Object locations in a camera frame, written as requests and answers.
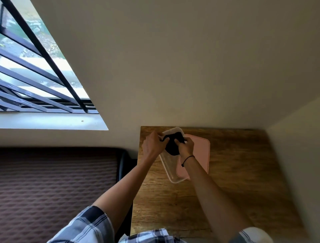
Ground person's left forearm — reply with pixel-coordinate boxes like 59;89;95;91
92;155;163;236

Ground black cloth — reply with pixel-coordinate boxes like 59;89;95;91
164;132;187;156

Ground black window grille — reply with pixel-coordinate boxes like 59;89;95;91
0;0;99;114

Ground person's right hand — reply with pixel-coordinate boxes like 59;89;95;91
174;137;195;163

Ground person's right forearm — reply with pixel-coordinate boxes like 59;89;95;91
183;156;250;243

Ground black wrist band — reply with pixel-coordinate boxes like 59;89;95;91
181;155;195;168

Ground person's left hand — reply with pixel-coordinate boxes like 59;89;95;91
141;130;170;161

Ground pink lid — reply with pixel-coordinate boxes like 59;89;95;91
176;134;210;181

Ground brown patterned mattress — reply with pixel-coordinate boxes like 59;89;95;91
0;147;125;243

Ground black bed frame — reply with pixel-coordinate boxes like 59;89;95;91
116;148;137;243

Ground white window sill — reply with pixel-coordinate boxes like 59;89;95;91
0;112;109;131

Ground clear plastic container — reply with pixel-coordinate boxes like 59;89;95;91
159;127;191;184

